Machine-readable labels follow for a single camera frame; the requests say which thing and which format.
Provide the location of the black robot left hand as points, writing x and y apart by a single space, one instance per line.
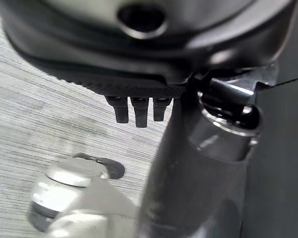
144 59

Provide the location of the dark robot foot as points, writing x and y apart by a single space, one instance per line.
115 169

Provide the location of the dark grey panel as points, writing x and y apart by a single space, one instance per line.
280 153

